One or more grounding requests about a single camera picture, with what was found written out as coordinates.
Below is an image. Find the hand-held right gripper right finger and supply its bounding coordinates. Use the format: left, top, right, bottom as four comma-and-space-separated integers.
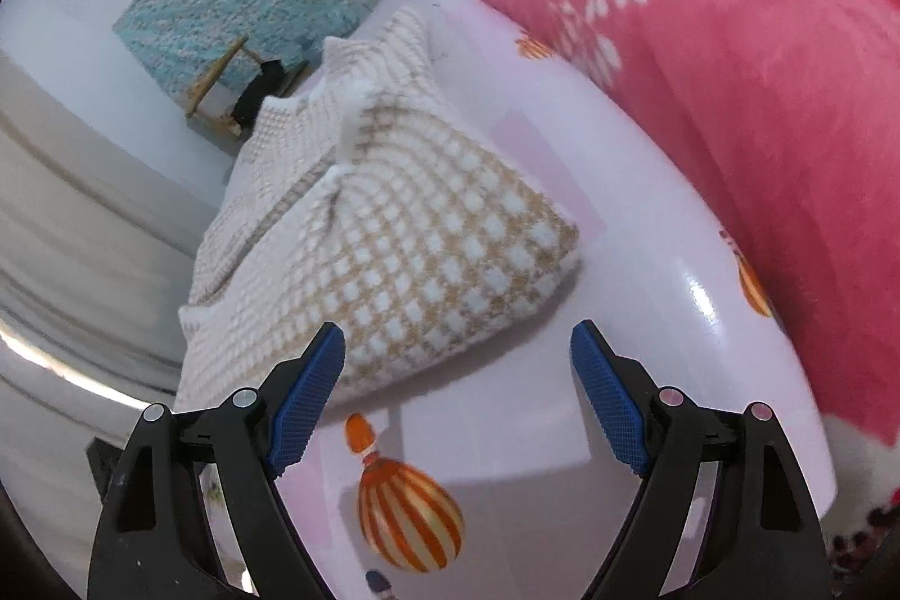
569, 319, 825, 600

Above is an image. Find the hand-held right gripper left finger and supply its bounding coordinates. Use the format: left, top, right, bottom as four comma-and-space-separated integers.
85, 321, 347, 600

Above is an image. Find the beige checked knit sweater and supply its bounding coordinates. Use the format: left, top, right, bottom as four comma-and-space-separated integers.
175, 6, 583, 414

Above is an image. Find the pale pink balloon-print bedsheet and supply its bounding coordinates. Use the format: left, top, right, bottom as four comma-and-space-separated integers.
169, 0, 841, 600

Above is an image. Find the black object by stool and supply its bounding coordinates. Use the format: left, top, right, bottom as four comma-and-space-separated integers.
231, 58, 289, 127

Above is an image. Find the wooden stool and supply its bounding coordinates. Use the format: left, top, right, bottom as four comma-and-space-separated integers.
184, 35, 314, 141

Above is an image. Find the pink floral fleece blanket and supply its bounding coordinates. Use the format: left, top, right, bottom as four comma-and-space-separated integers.
425, 0, 900, 600

